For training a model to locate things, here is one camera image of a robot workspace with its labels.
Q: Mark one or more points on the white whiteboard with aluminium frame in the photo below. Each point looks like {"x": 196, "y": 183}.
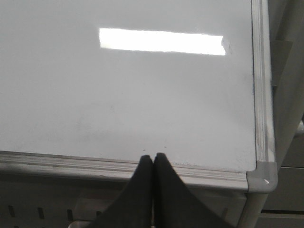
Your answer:
{"x": 89, "y": 86}

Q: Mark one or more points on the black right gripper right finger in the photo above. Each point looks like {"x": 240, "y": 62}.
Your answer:
{"x": 174, "y": 205}

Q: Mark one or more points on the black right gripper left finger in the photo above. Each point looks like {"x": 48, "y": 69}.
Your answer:
{"x": 133, "y": 207}

